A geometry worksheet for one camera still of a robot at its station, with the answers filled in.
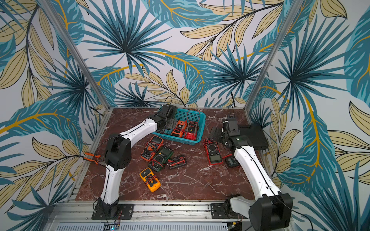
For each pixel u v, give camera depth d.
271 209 0.38
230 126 0.59
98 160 0.90
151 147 0.92
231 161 0.88
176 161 0.87
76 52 0.85
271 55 0.86
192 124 1.02
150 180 0.80
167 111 0.77
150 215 0.73
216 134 1.01
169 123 0.90
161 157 0.90
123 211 0.73
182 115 1.07
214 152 0.93
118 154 0.55
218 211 0.73
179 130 1.00
